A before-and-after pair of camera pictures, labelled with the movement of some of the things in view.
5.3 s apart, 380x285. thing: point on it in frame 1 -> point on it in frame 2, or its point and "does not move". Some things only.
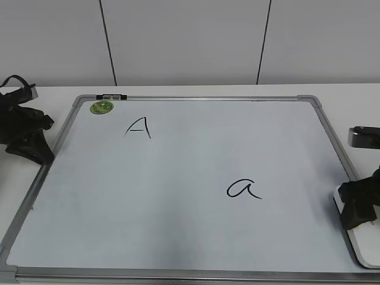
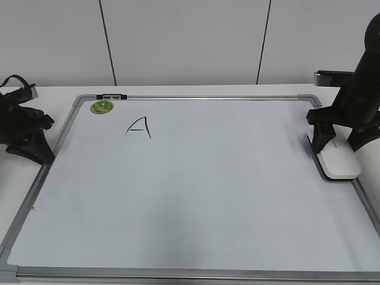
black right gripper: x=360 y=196 -> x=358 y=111
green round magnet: x=101 y=107 does not move
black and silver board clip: x=111 y=97 does not move
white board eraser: x=364 y=240 -> x=339 y=158
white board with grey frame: x=144 y=188 does not move
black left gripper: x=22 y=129 does not move
